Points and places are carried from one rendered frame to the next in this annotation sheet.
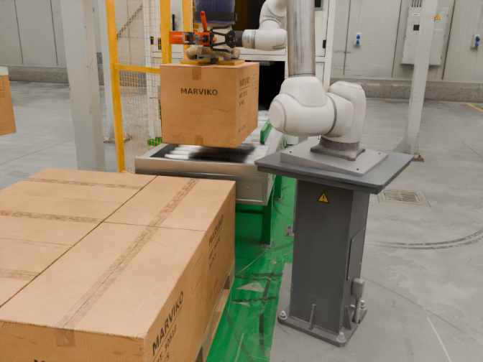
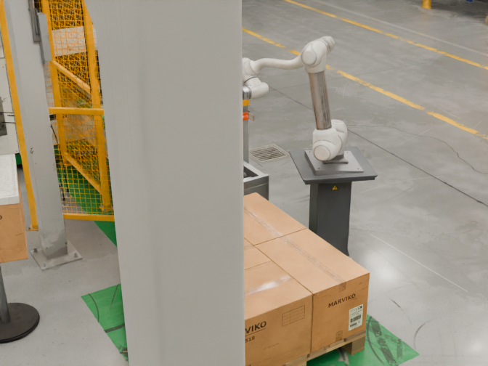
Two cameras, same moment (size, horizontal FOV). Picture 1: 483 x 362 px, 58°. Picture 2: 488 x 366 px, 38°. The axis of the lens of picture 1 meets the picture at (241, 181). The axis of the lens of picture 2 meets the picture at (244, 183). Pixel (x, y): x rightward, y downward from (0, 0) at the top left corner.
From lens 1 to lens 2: 3.56 m
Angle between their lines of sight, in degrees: 38
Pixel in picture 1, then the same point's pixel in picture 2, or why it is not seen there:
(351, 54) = not seen: outside the picture
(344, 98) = (341, 132)
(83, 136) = (49, 193)
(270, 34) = (261, 88)
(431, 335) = (379, 241)
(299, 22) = (324, 101)
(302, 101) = (335, 143)
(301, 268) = (322, 232)
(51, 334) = (338, 287)
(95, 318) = (345, 275)
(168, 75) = not seen: hidden behind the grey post
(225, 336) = not seen: hidden behind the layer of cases
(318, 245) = (332, 214)
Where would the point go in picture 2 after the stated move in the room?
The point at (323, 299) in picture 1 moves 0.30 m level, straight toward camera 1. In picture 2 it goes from (337, 244) to (362, 264)
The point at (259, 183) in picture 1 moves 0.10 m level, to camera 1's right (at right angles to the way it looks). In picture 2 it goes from (263, 188) to (274, 184)
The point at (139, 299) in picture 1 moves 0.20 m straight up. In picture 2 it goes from (345, 263) to (346, 233)
